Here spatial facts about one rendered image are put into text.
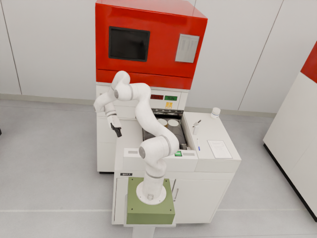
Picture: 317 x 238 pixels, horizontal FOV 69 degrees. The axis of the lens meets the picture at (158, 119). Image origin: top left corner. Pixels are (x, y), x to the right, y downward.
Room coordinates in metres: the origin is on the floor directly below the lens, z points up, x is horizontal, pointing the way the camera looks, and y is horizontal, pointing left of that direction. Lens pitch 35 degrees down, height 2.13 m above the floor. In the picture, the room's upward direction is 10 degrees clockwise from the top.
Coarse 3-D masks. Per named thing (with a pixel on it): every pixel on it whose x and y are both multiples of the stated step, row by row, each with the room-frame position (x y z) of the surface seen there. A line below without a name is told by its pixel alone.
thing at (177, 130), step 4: (176, 120) 1.79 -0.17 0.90; (168, 124) 1.71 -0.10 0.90; (168, 128) 1.64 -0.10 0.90; (172, 128) 1.66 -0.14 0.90; (176, 128) 1.67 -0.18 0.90; (180, 128) 1.68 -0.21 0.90; (144, 132) 1.53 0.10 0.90; (148, 132) 1.54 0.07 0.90; (172, 132) 1.60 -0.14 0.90; (176, 132) 1.61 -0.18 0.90; (180, 132) 1.62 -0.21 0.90; (144, 136) 1.48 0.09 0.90; (148, 136) 1.49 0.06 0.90; (152, 136) 1.50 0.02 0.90; (176, 136) 1.55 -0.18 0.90; (180, 136) 1.56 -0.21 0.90; (180, 140) 1.51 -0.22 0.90; (184, 140) 1.52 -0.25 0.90
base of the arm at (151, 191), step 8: (144, 176) 0.92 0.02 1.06; (144, 184) 0.90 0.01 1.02; (152, 184) 0.87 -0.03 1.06; (160, 184) 0.89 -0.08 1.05; (136, 192) 0.89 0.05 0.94; (144, 192) 0.88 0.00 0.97; (152, 192) 0.87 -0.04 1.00; (160, 192) 0.90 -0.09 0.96; (144, 200) 0.84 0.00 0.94; (152, 200) 0.86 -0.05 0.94; (160, 200) 0.87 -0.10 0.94
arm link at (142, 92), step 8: (136, 88) 1.21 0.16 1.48; (144, 88) 1.24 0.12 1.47; (136, 96) 1.19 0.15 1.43; (144, 96) 1.19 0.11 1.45; (144, 104) 1.12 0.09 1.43; (136, 112) 1.09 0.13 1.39; (144, 112) 1.07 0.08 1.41; (152, 112) 1.10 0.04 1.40; (144, 120) 1.04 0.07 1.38; (152, 120) 1.04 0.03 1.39; (144, 128) 1.03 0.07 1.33; (152, 128) 1.02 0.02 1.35; (160, 128) 1.02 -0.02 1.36; (168, 136) 0.98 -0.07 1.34; (168, 144) 0.93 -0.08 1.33; (176, 144) 0.96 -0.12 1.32
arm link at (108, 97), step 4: (112, 88) 1.36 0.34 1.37; (108, 92) 1.39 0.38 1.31; (112, 92) 1.36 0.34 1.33; (100, 96) 1.41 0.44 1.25; (104, 96) 1.40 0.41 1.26; (108, 96) 1.39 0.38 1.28; (112, 96) 1.38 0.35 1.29; (96, 100) 1.40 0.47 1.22; (100, 100) 1.39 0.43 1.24; (104, 100) 1.38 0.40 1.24; (108, 100) 1.38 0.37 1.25; (112, 100) 1.39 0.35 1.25; (96, 104) 1.38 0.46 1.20; (100, 104) 1.37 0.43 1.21; (104, 104) 1.37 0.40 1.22; (96, 108) 1.38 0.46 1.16; (100, 108) 1.38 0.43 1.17
